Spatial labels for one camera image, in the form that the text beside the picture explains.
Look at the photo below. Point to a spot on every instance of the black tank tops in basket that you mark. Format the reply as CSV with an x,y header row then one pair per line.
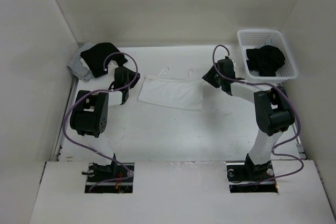
x,y
267,60

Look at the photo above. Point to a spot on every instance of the folded black tank top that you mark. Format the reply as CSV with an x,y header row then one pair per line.
x,y
99,56

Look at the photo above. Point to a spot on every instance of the folded grey tank top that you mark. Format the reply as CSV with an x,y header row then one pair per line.
x,y
76,67

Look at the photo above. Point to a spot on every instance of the white tank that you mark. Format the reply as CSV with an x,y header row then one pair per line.
x,y
84,64
182,94

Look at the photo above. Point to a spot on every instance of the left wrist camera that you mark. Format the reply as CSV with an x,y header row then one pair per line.
x,y
111,66

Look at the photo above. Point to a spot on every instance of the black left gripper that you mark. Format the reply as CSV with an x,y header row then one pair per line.
x,y
136,80

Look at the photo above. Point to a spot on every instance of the white garment in basket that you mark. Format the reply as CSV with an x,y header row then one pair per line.
x,y
254,73

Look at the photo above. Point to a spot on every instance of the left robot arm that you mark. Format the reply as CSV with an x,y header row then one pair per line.
x,y
90,116

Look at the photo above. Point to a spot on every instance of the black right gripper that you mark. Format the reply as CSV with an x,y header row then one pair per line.
x,y
209,77

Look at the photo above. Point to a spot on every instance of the folded white tank top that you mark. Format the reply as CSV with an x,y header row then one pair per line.
x,y
84,64

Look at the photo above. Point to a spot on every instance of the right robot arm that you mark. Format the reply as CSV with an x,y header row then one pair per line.
x,y
273,117

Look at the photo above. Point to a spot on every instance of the white plastic basket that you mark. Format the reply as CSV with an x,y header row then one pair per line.
x,y
256,38

